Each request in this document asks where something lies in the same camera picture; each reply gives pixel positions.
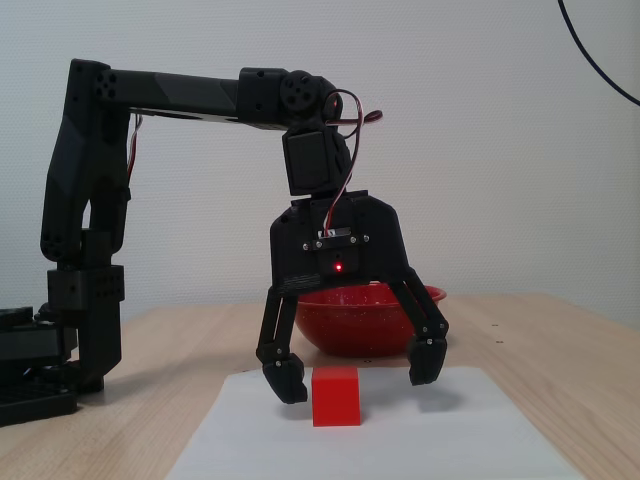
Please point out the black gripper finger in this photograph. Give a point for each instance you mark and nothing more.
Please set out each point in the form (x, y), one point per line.
(285, 375)
(427, 355)

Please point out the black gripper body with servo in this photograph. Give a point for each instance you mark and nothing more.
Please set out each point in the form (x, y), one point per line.
(292, 250)

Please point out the red cube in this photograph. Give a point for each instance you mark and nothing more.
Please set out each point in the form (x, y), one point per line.
(335, 400)

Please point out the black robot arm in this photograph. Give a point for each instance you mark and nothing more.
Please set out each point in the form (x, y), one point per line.
(175, 90)

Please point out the red speckled bowl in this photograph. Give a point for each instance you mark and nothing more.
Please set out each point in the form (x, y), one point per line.
(350, 325)

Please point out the white paper sheet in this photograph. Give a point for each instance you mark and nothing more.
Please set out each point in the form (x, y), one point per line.
(400, 450)

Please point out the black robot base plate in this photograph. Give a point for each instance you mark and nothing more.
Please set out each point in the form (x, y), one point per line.
(30, 400)

